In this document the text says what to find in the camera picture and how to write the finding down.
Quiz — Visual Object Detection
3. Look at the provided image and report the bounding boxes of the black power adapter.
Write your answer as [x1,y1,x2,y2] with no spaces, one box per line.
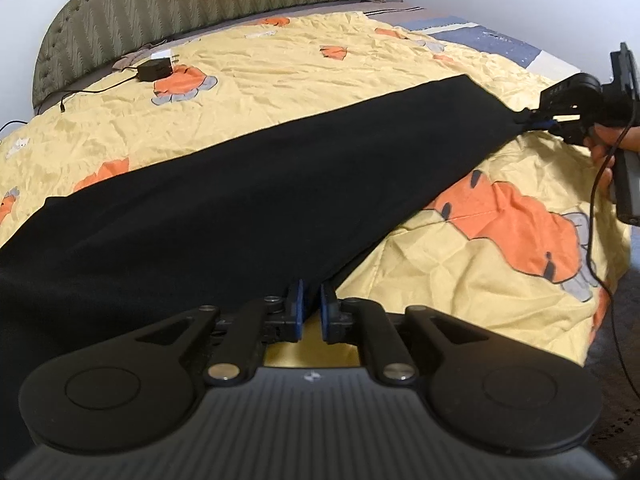
[137,58,174,83]

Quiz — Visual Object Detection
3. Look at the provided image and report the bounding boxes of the person's right hand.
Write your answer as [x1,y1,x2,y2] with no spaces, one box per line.
[586,124,640,203]

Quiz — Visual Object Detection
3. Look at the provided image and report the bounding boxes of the brown cloth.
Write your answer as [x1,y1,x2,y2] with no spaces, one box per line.
[112,42,157,72]

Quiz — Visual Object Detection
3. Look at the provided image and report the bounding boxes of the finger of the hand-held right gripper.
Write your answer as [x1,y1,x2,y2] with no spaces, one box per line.
[515,116,587,145]
[529,103,582,122]

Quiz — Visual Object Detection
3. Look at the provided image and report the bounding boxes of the black pants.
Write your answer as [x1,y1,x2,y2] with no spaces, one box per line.
[0,74,532,411]

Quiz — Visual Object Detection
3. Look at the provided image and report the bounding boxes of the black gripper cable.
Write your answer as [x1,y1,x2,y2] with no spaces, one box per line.
[584,125,640,413]

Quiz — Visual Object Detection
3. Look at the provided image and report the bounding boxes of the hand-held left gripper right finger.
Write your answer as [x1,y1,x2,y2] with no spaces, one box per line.
[319,282,482,386]

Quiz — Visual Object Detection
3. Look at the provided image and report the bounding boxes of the black adapter cable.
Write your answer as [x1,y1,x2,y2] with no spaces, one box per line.
[58,73,142,114]

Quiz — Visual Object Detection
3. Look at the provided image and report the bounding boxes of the blue grey bedsheet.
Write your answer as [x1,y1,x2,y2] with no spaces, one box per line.
[400,14,583,82]

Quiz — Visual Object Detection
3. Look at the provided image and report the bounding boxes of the green padded headboard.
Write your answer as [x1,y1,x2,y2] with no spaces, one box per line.
[32,0,405,110]

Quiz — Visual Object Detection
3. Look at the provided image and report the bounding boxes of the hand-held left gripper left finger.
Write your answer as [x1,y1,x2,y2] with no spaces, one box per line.
[136,280,306,387]

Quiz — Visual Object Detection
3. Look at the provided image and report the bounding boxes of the yellow carrot printed blanket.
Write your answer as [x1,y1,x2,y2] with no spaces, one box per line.
[0,10,632,367]

